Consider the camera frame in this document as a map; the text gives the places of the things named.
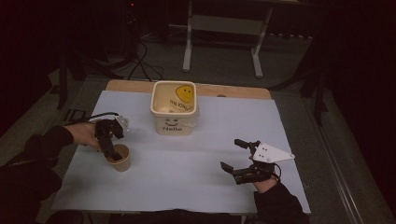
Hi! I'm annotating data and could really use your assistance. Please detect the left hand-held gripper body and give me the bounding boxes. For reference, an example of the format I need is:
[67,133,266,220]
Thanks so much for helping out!
[93,115,131,141]

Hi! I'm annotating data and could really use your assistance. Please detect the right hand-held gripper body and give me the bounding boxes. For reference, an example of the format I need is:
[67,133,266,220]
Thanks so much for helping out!
[232,141,296,187]

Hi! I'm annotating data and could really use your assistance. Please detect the brown paper cup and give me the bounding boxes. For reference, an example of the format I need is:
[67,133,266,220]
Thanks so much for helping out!
[104,143,132,173]

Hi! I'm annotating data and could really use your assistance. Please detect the person's left hand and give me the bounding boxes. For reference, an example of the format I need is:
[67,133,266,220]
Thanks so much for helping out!
[72,122,103,152]

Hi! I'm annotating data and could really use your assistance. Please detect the person's right hand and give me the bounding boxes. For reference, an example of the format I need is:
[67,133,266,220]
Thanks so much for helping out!
[247,154,280,194]

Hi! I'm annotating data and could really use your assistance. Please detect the pale table sheet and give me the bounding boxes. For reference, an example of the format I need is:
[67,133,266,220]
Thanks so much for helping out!
[51,90,312,215]

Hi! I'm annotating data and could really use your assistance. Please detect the dark metal stand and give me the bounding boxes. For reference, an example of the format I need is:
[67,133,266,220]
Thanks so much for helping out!
[298,62,331,127]
[49,52,88,110]

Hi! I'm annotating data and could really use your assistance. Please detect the cream square smiley bin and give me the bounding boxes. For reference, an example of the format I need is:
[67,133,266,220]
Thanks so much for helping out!
[149,80,199,137]

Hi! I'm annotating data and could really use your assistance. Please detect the yellow smiley packet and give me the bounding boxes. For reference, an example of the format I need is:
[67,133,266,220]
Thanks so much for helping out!
[169,84,196,112]

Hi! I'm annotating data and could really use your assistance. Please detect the dark stand with red light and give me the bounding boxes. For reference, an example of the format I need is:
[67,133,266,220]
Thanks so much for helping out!
[122,0,140,62]

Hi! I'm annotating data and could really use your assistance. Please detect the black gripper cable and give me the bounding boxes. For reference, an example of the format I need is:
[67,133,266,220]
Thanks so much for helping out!
[64,111,121,126]

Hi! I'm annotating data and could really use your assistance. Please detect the black floor cables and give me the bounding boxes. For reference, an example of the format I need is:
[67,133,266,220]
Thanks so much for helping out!
[126,40,165,82]

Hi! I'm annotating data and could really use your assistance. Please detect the grey floor rail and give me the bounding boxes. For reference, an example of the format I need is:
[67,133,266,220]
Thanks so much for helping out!
[306,102,365,224]

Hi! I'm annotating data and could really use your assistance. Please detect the white metal stand frame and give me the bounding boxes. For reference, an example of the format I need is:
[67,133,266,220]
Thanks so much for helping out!
[181,0,275,79]

